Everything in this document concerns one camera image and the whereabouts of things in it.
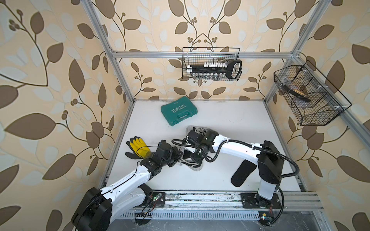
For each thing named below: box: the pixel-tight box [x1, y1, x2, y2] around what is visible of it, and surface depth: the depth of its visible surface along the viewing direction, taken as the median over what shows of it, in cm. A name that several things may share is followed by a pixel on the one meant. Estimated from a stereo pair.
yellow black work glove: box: [125, 136, 153, 160], surface depth 94 cm
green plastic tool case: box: [160, 96, 199, 127], surface depth 110 cm
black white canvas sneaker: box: [178, 150, 204, 172], surface depth 82 cm
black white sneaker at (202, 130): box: [185, 125, 208, 136], surface depth 99 cm
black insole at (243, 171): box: [230, 159, 258, 188], surface depth 82 cm
